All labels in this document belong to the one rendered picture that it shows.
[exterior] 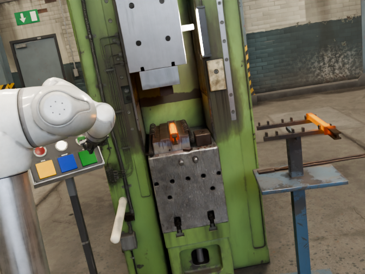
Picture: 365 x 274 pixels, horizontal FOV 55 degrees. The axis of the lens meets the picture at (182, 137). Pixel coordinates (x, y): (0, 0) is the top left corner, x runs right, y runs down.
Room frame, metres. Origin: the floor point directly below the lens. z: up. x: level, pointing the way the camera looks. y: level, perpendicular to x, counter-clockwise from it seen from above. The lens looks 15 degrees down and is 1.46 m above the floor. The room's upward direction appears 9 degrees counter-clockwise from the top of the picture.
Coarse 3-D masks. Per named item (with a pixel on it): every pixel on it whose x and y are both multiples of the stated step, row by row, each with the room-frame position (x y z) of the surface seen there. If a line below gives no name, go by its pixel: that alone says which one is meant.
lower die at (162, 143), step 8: (160, 128) 2.10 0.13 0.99; (168, 128) 2.02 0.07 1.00; (176, 128) 1.99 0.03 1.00; (160, 136) 1.89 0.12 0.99; (168, 136) 1.86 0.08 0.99; (184, 136) 1.83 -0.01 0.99; (160, 144) 1.82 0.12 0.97; (168, 144) 1.82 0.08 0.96; (184, 144) 1.83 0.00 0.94; (160, 152) 1.82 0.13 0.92
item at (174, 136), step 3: (171, 123) 2.11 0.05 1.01; (171, 126) 2.03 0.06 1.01; (174, 126) 2.02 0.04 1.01; (171, 129) 1.95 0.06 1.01; (174, 129) 1.93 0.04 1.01; (171, 132) 1.88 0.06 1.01; (174, 132) 1.87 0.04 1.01; (171, 135) 1.81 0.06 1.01; (174, 135) 1.75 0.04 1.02; (177, 135) 1.81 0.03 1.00; (171, 138) 1.81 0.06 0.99; (174, 138) 1.73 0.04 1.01; (177, 138) 1.81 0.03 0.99; (174, 141) 1.73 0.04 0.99; (177, 141) 1.77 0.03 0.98; (174, 144) 1.73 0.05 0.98; (177, 144) 1.73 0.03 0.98
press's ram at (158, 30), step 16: (128, 0) 1.82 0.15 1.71; (144, 0) 1.82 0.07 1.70; (160, 0) 1.83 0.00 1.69; (176, 0) 1.83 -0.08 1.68; (128, 16) 1.82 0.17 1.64; (144, 16) 1.82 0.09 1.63; (160, 16) 1.83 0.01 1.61; (176, 16) 1.83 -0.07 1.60; (128, 32) 1.82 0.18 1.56; (144, 32) 1.82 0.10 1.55; (160, 32) 1.83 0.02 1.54; (176, 32) 1.83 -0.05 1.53; (128, 48) 1.82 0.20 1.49; (144, 48) 1.82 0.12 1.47; (160, 48) 1.83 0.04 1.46; (176, 48) 1.83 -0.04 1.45; (128, 64) 1.82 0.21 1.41; (144, 64) 1.82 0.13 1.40; (160, 64) 1.83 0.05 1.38; (176, 64) 1.83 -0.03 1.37
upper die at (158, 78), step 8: (144, 72) 1.82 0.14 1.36; (152, 72) 1.82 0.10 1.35; (160, 72) 1.82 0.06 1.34; (168, 72) 1.83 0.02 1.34; (176, 72) 1.83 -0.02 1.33; (144, 80) 1.82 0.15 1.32; (152, 80) 1.82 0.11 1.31; (160, 80) 1.82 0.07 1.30; (168, 80) 1.83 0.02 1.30; (176, 80) 1.83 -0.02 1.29; (144, 88) 1.82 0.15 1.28; (152, 88) 1.82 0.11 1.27
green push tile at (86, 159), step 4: (80, 152) 1.65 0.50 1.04; (84, 152) 1.66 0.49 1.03; (88, 152) 1.66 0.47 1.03; (80, 156) 1.64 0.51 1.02; (84, 156) 1.64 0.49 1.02; (88, 156) 1.65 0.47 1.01; (92, 156) 1.66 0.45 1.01; (80, 160) 1.63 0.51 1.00; (84, 160) 1.63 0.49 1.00; (88, 160) 1.64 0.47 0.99; (92, 160) 1.64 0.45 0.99; (96, 160) 1.65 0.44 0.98; (84, 164) 1.62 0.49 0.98; (88, 164) 1.63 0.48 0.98
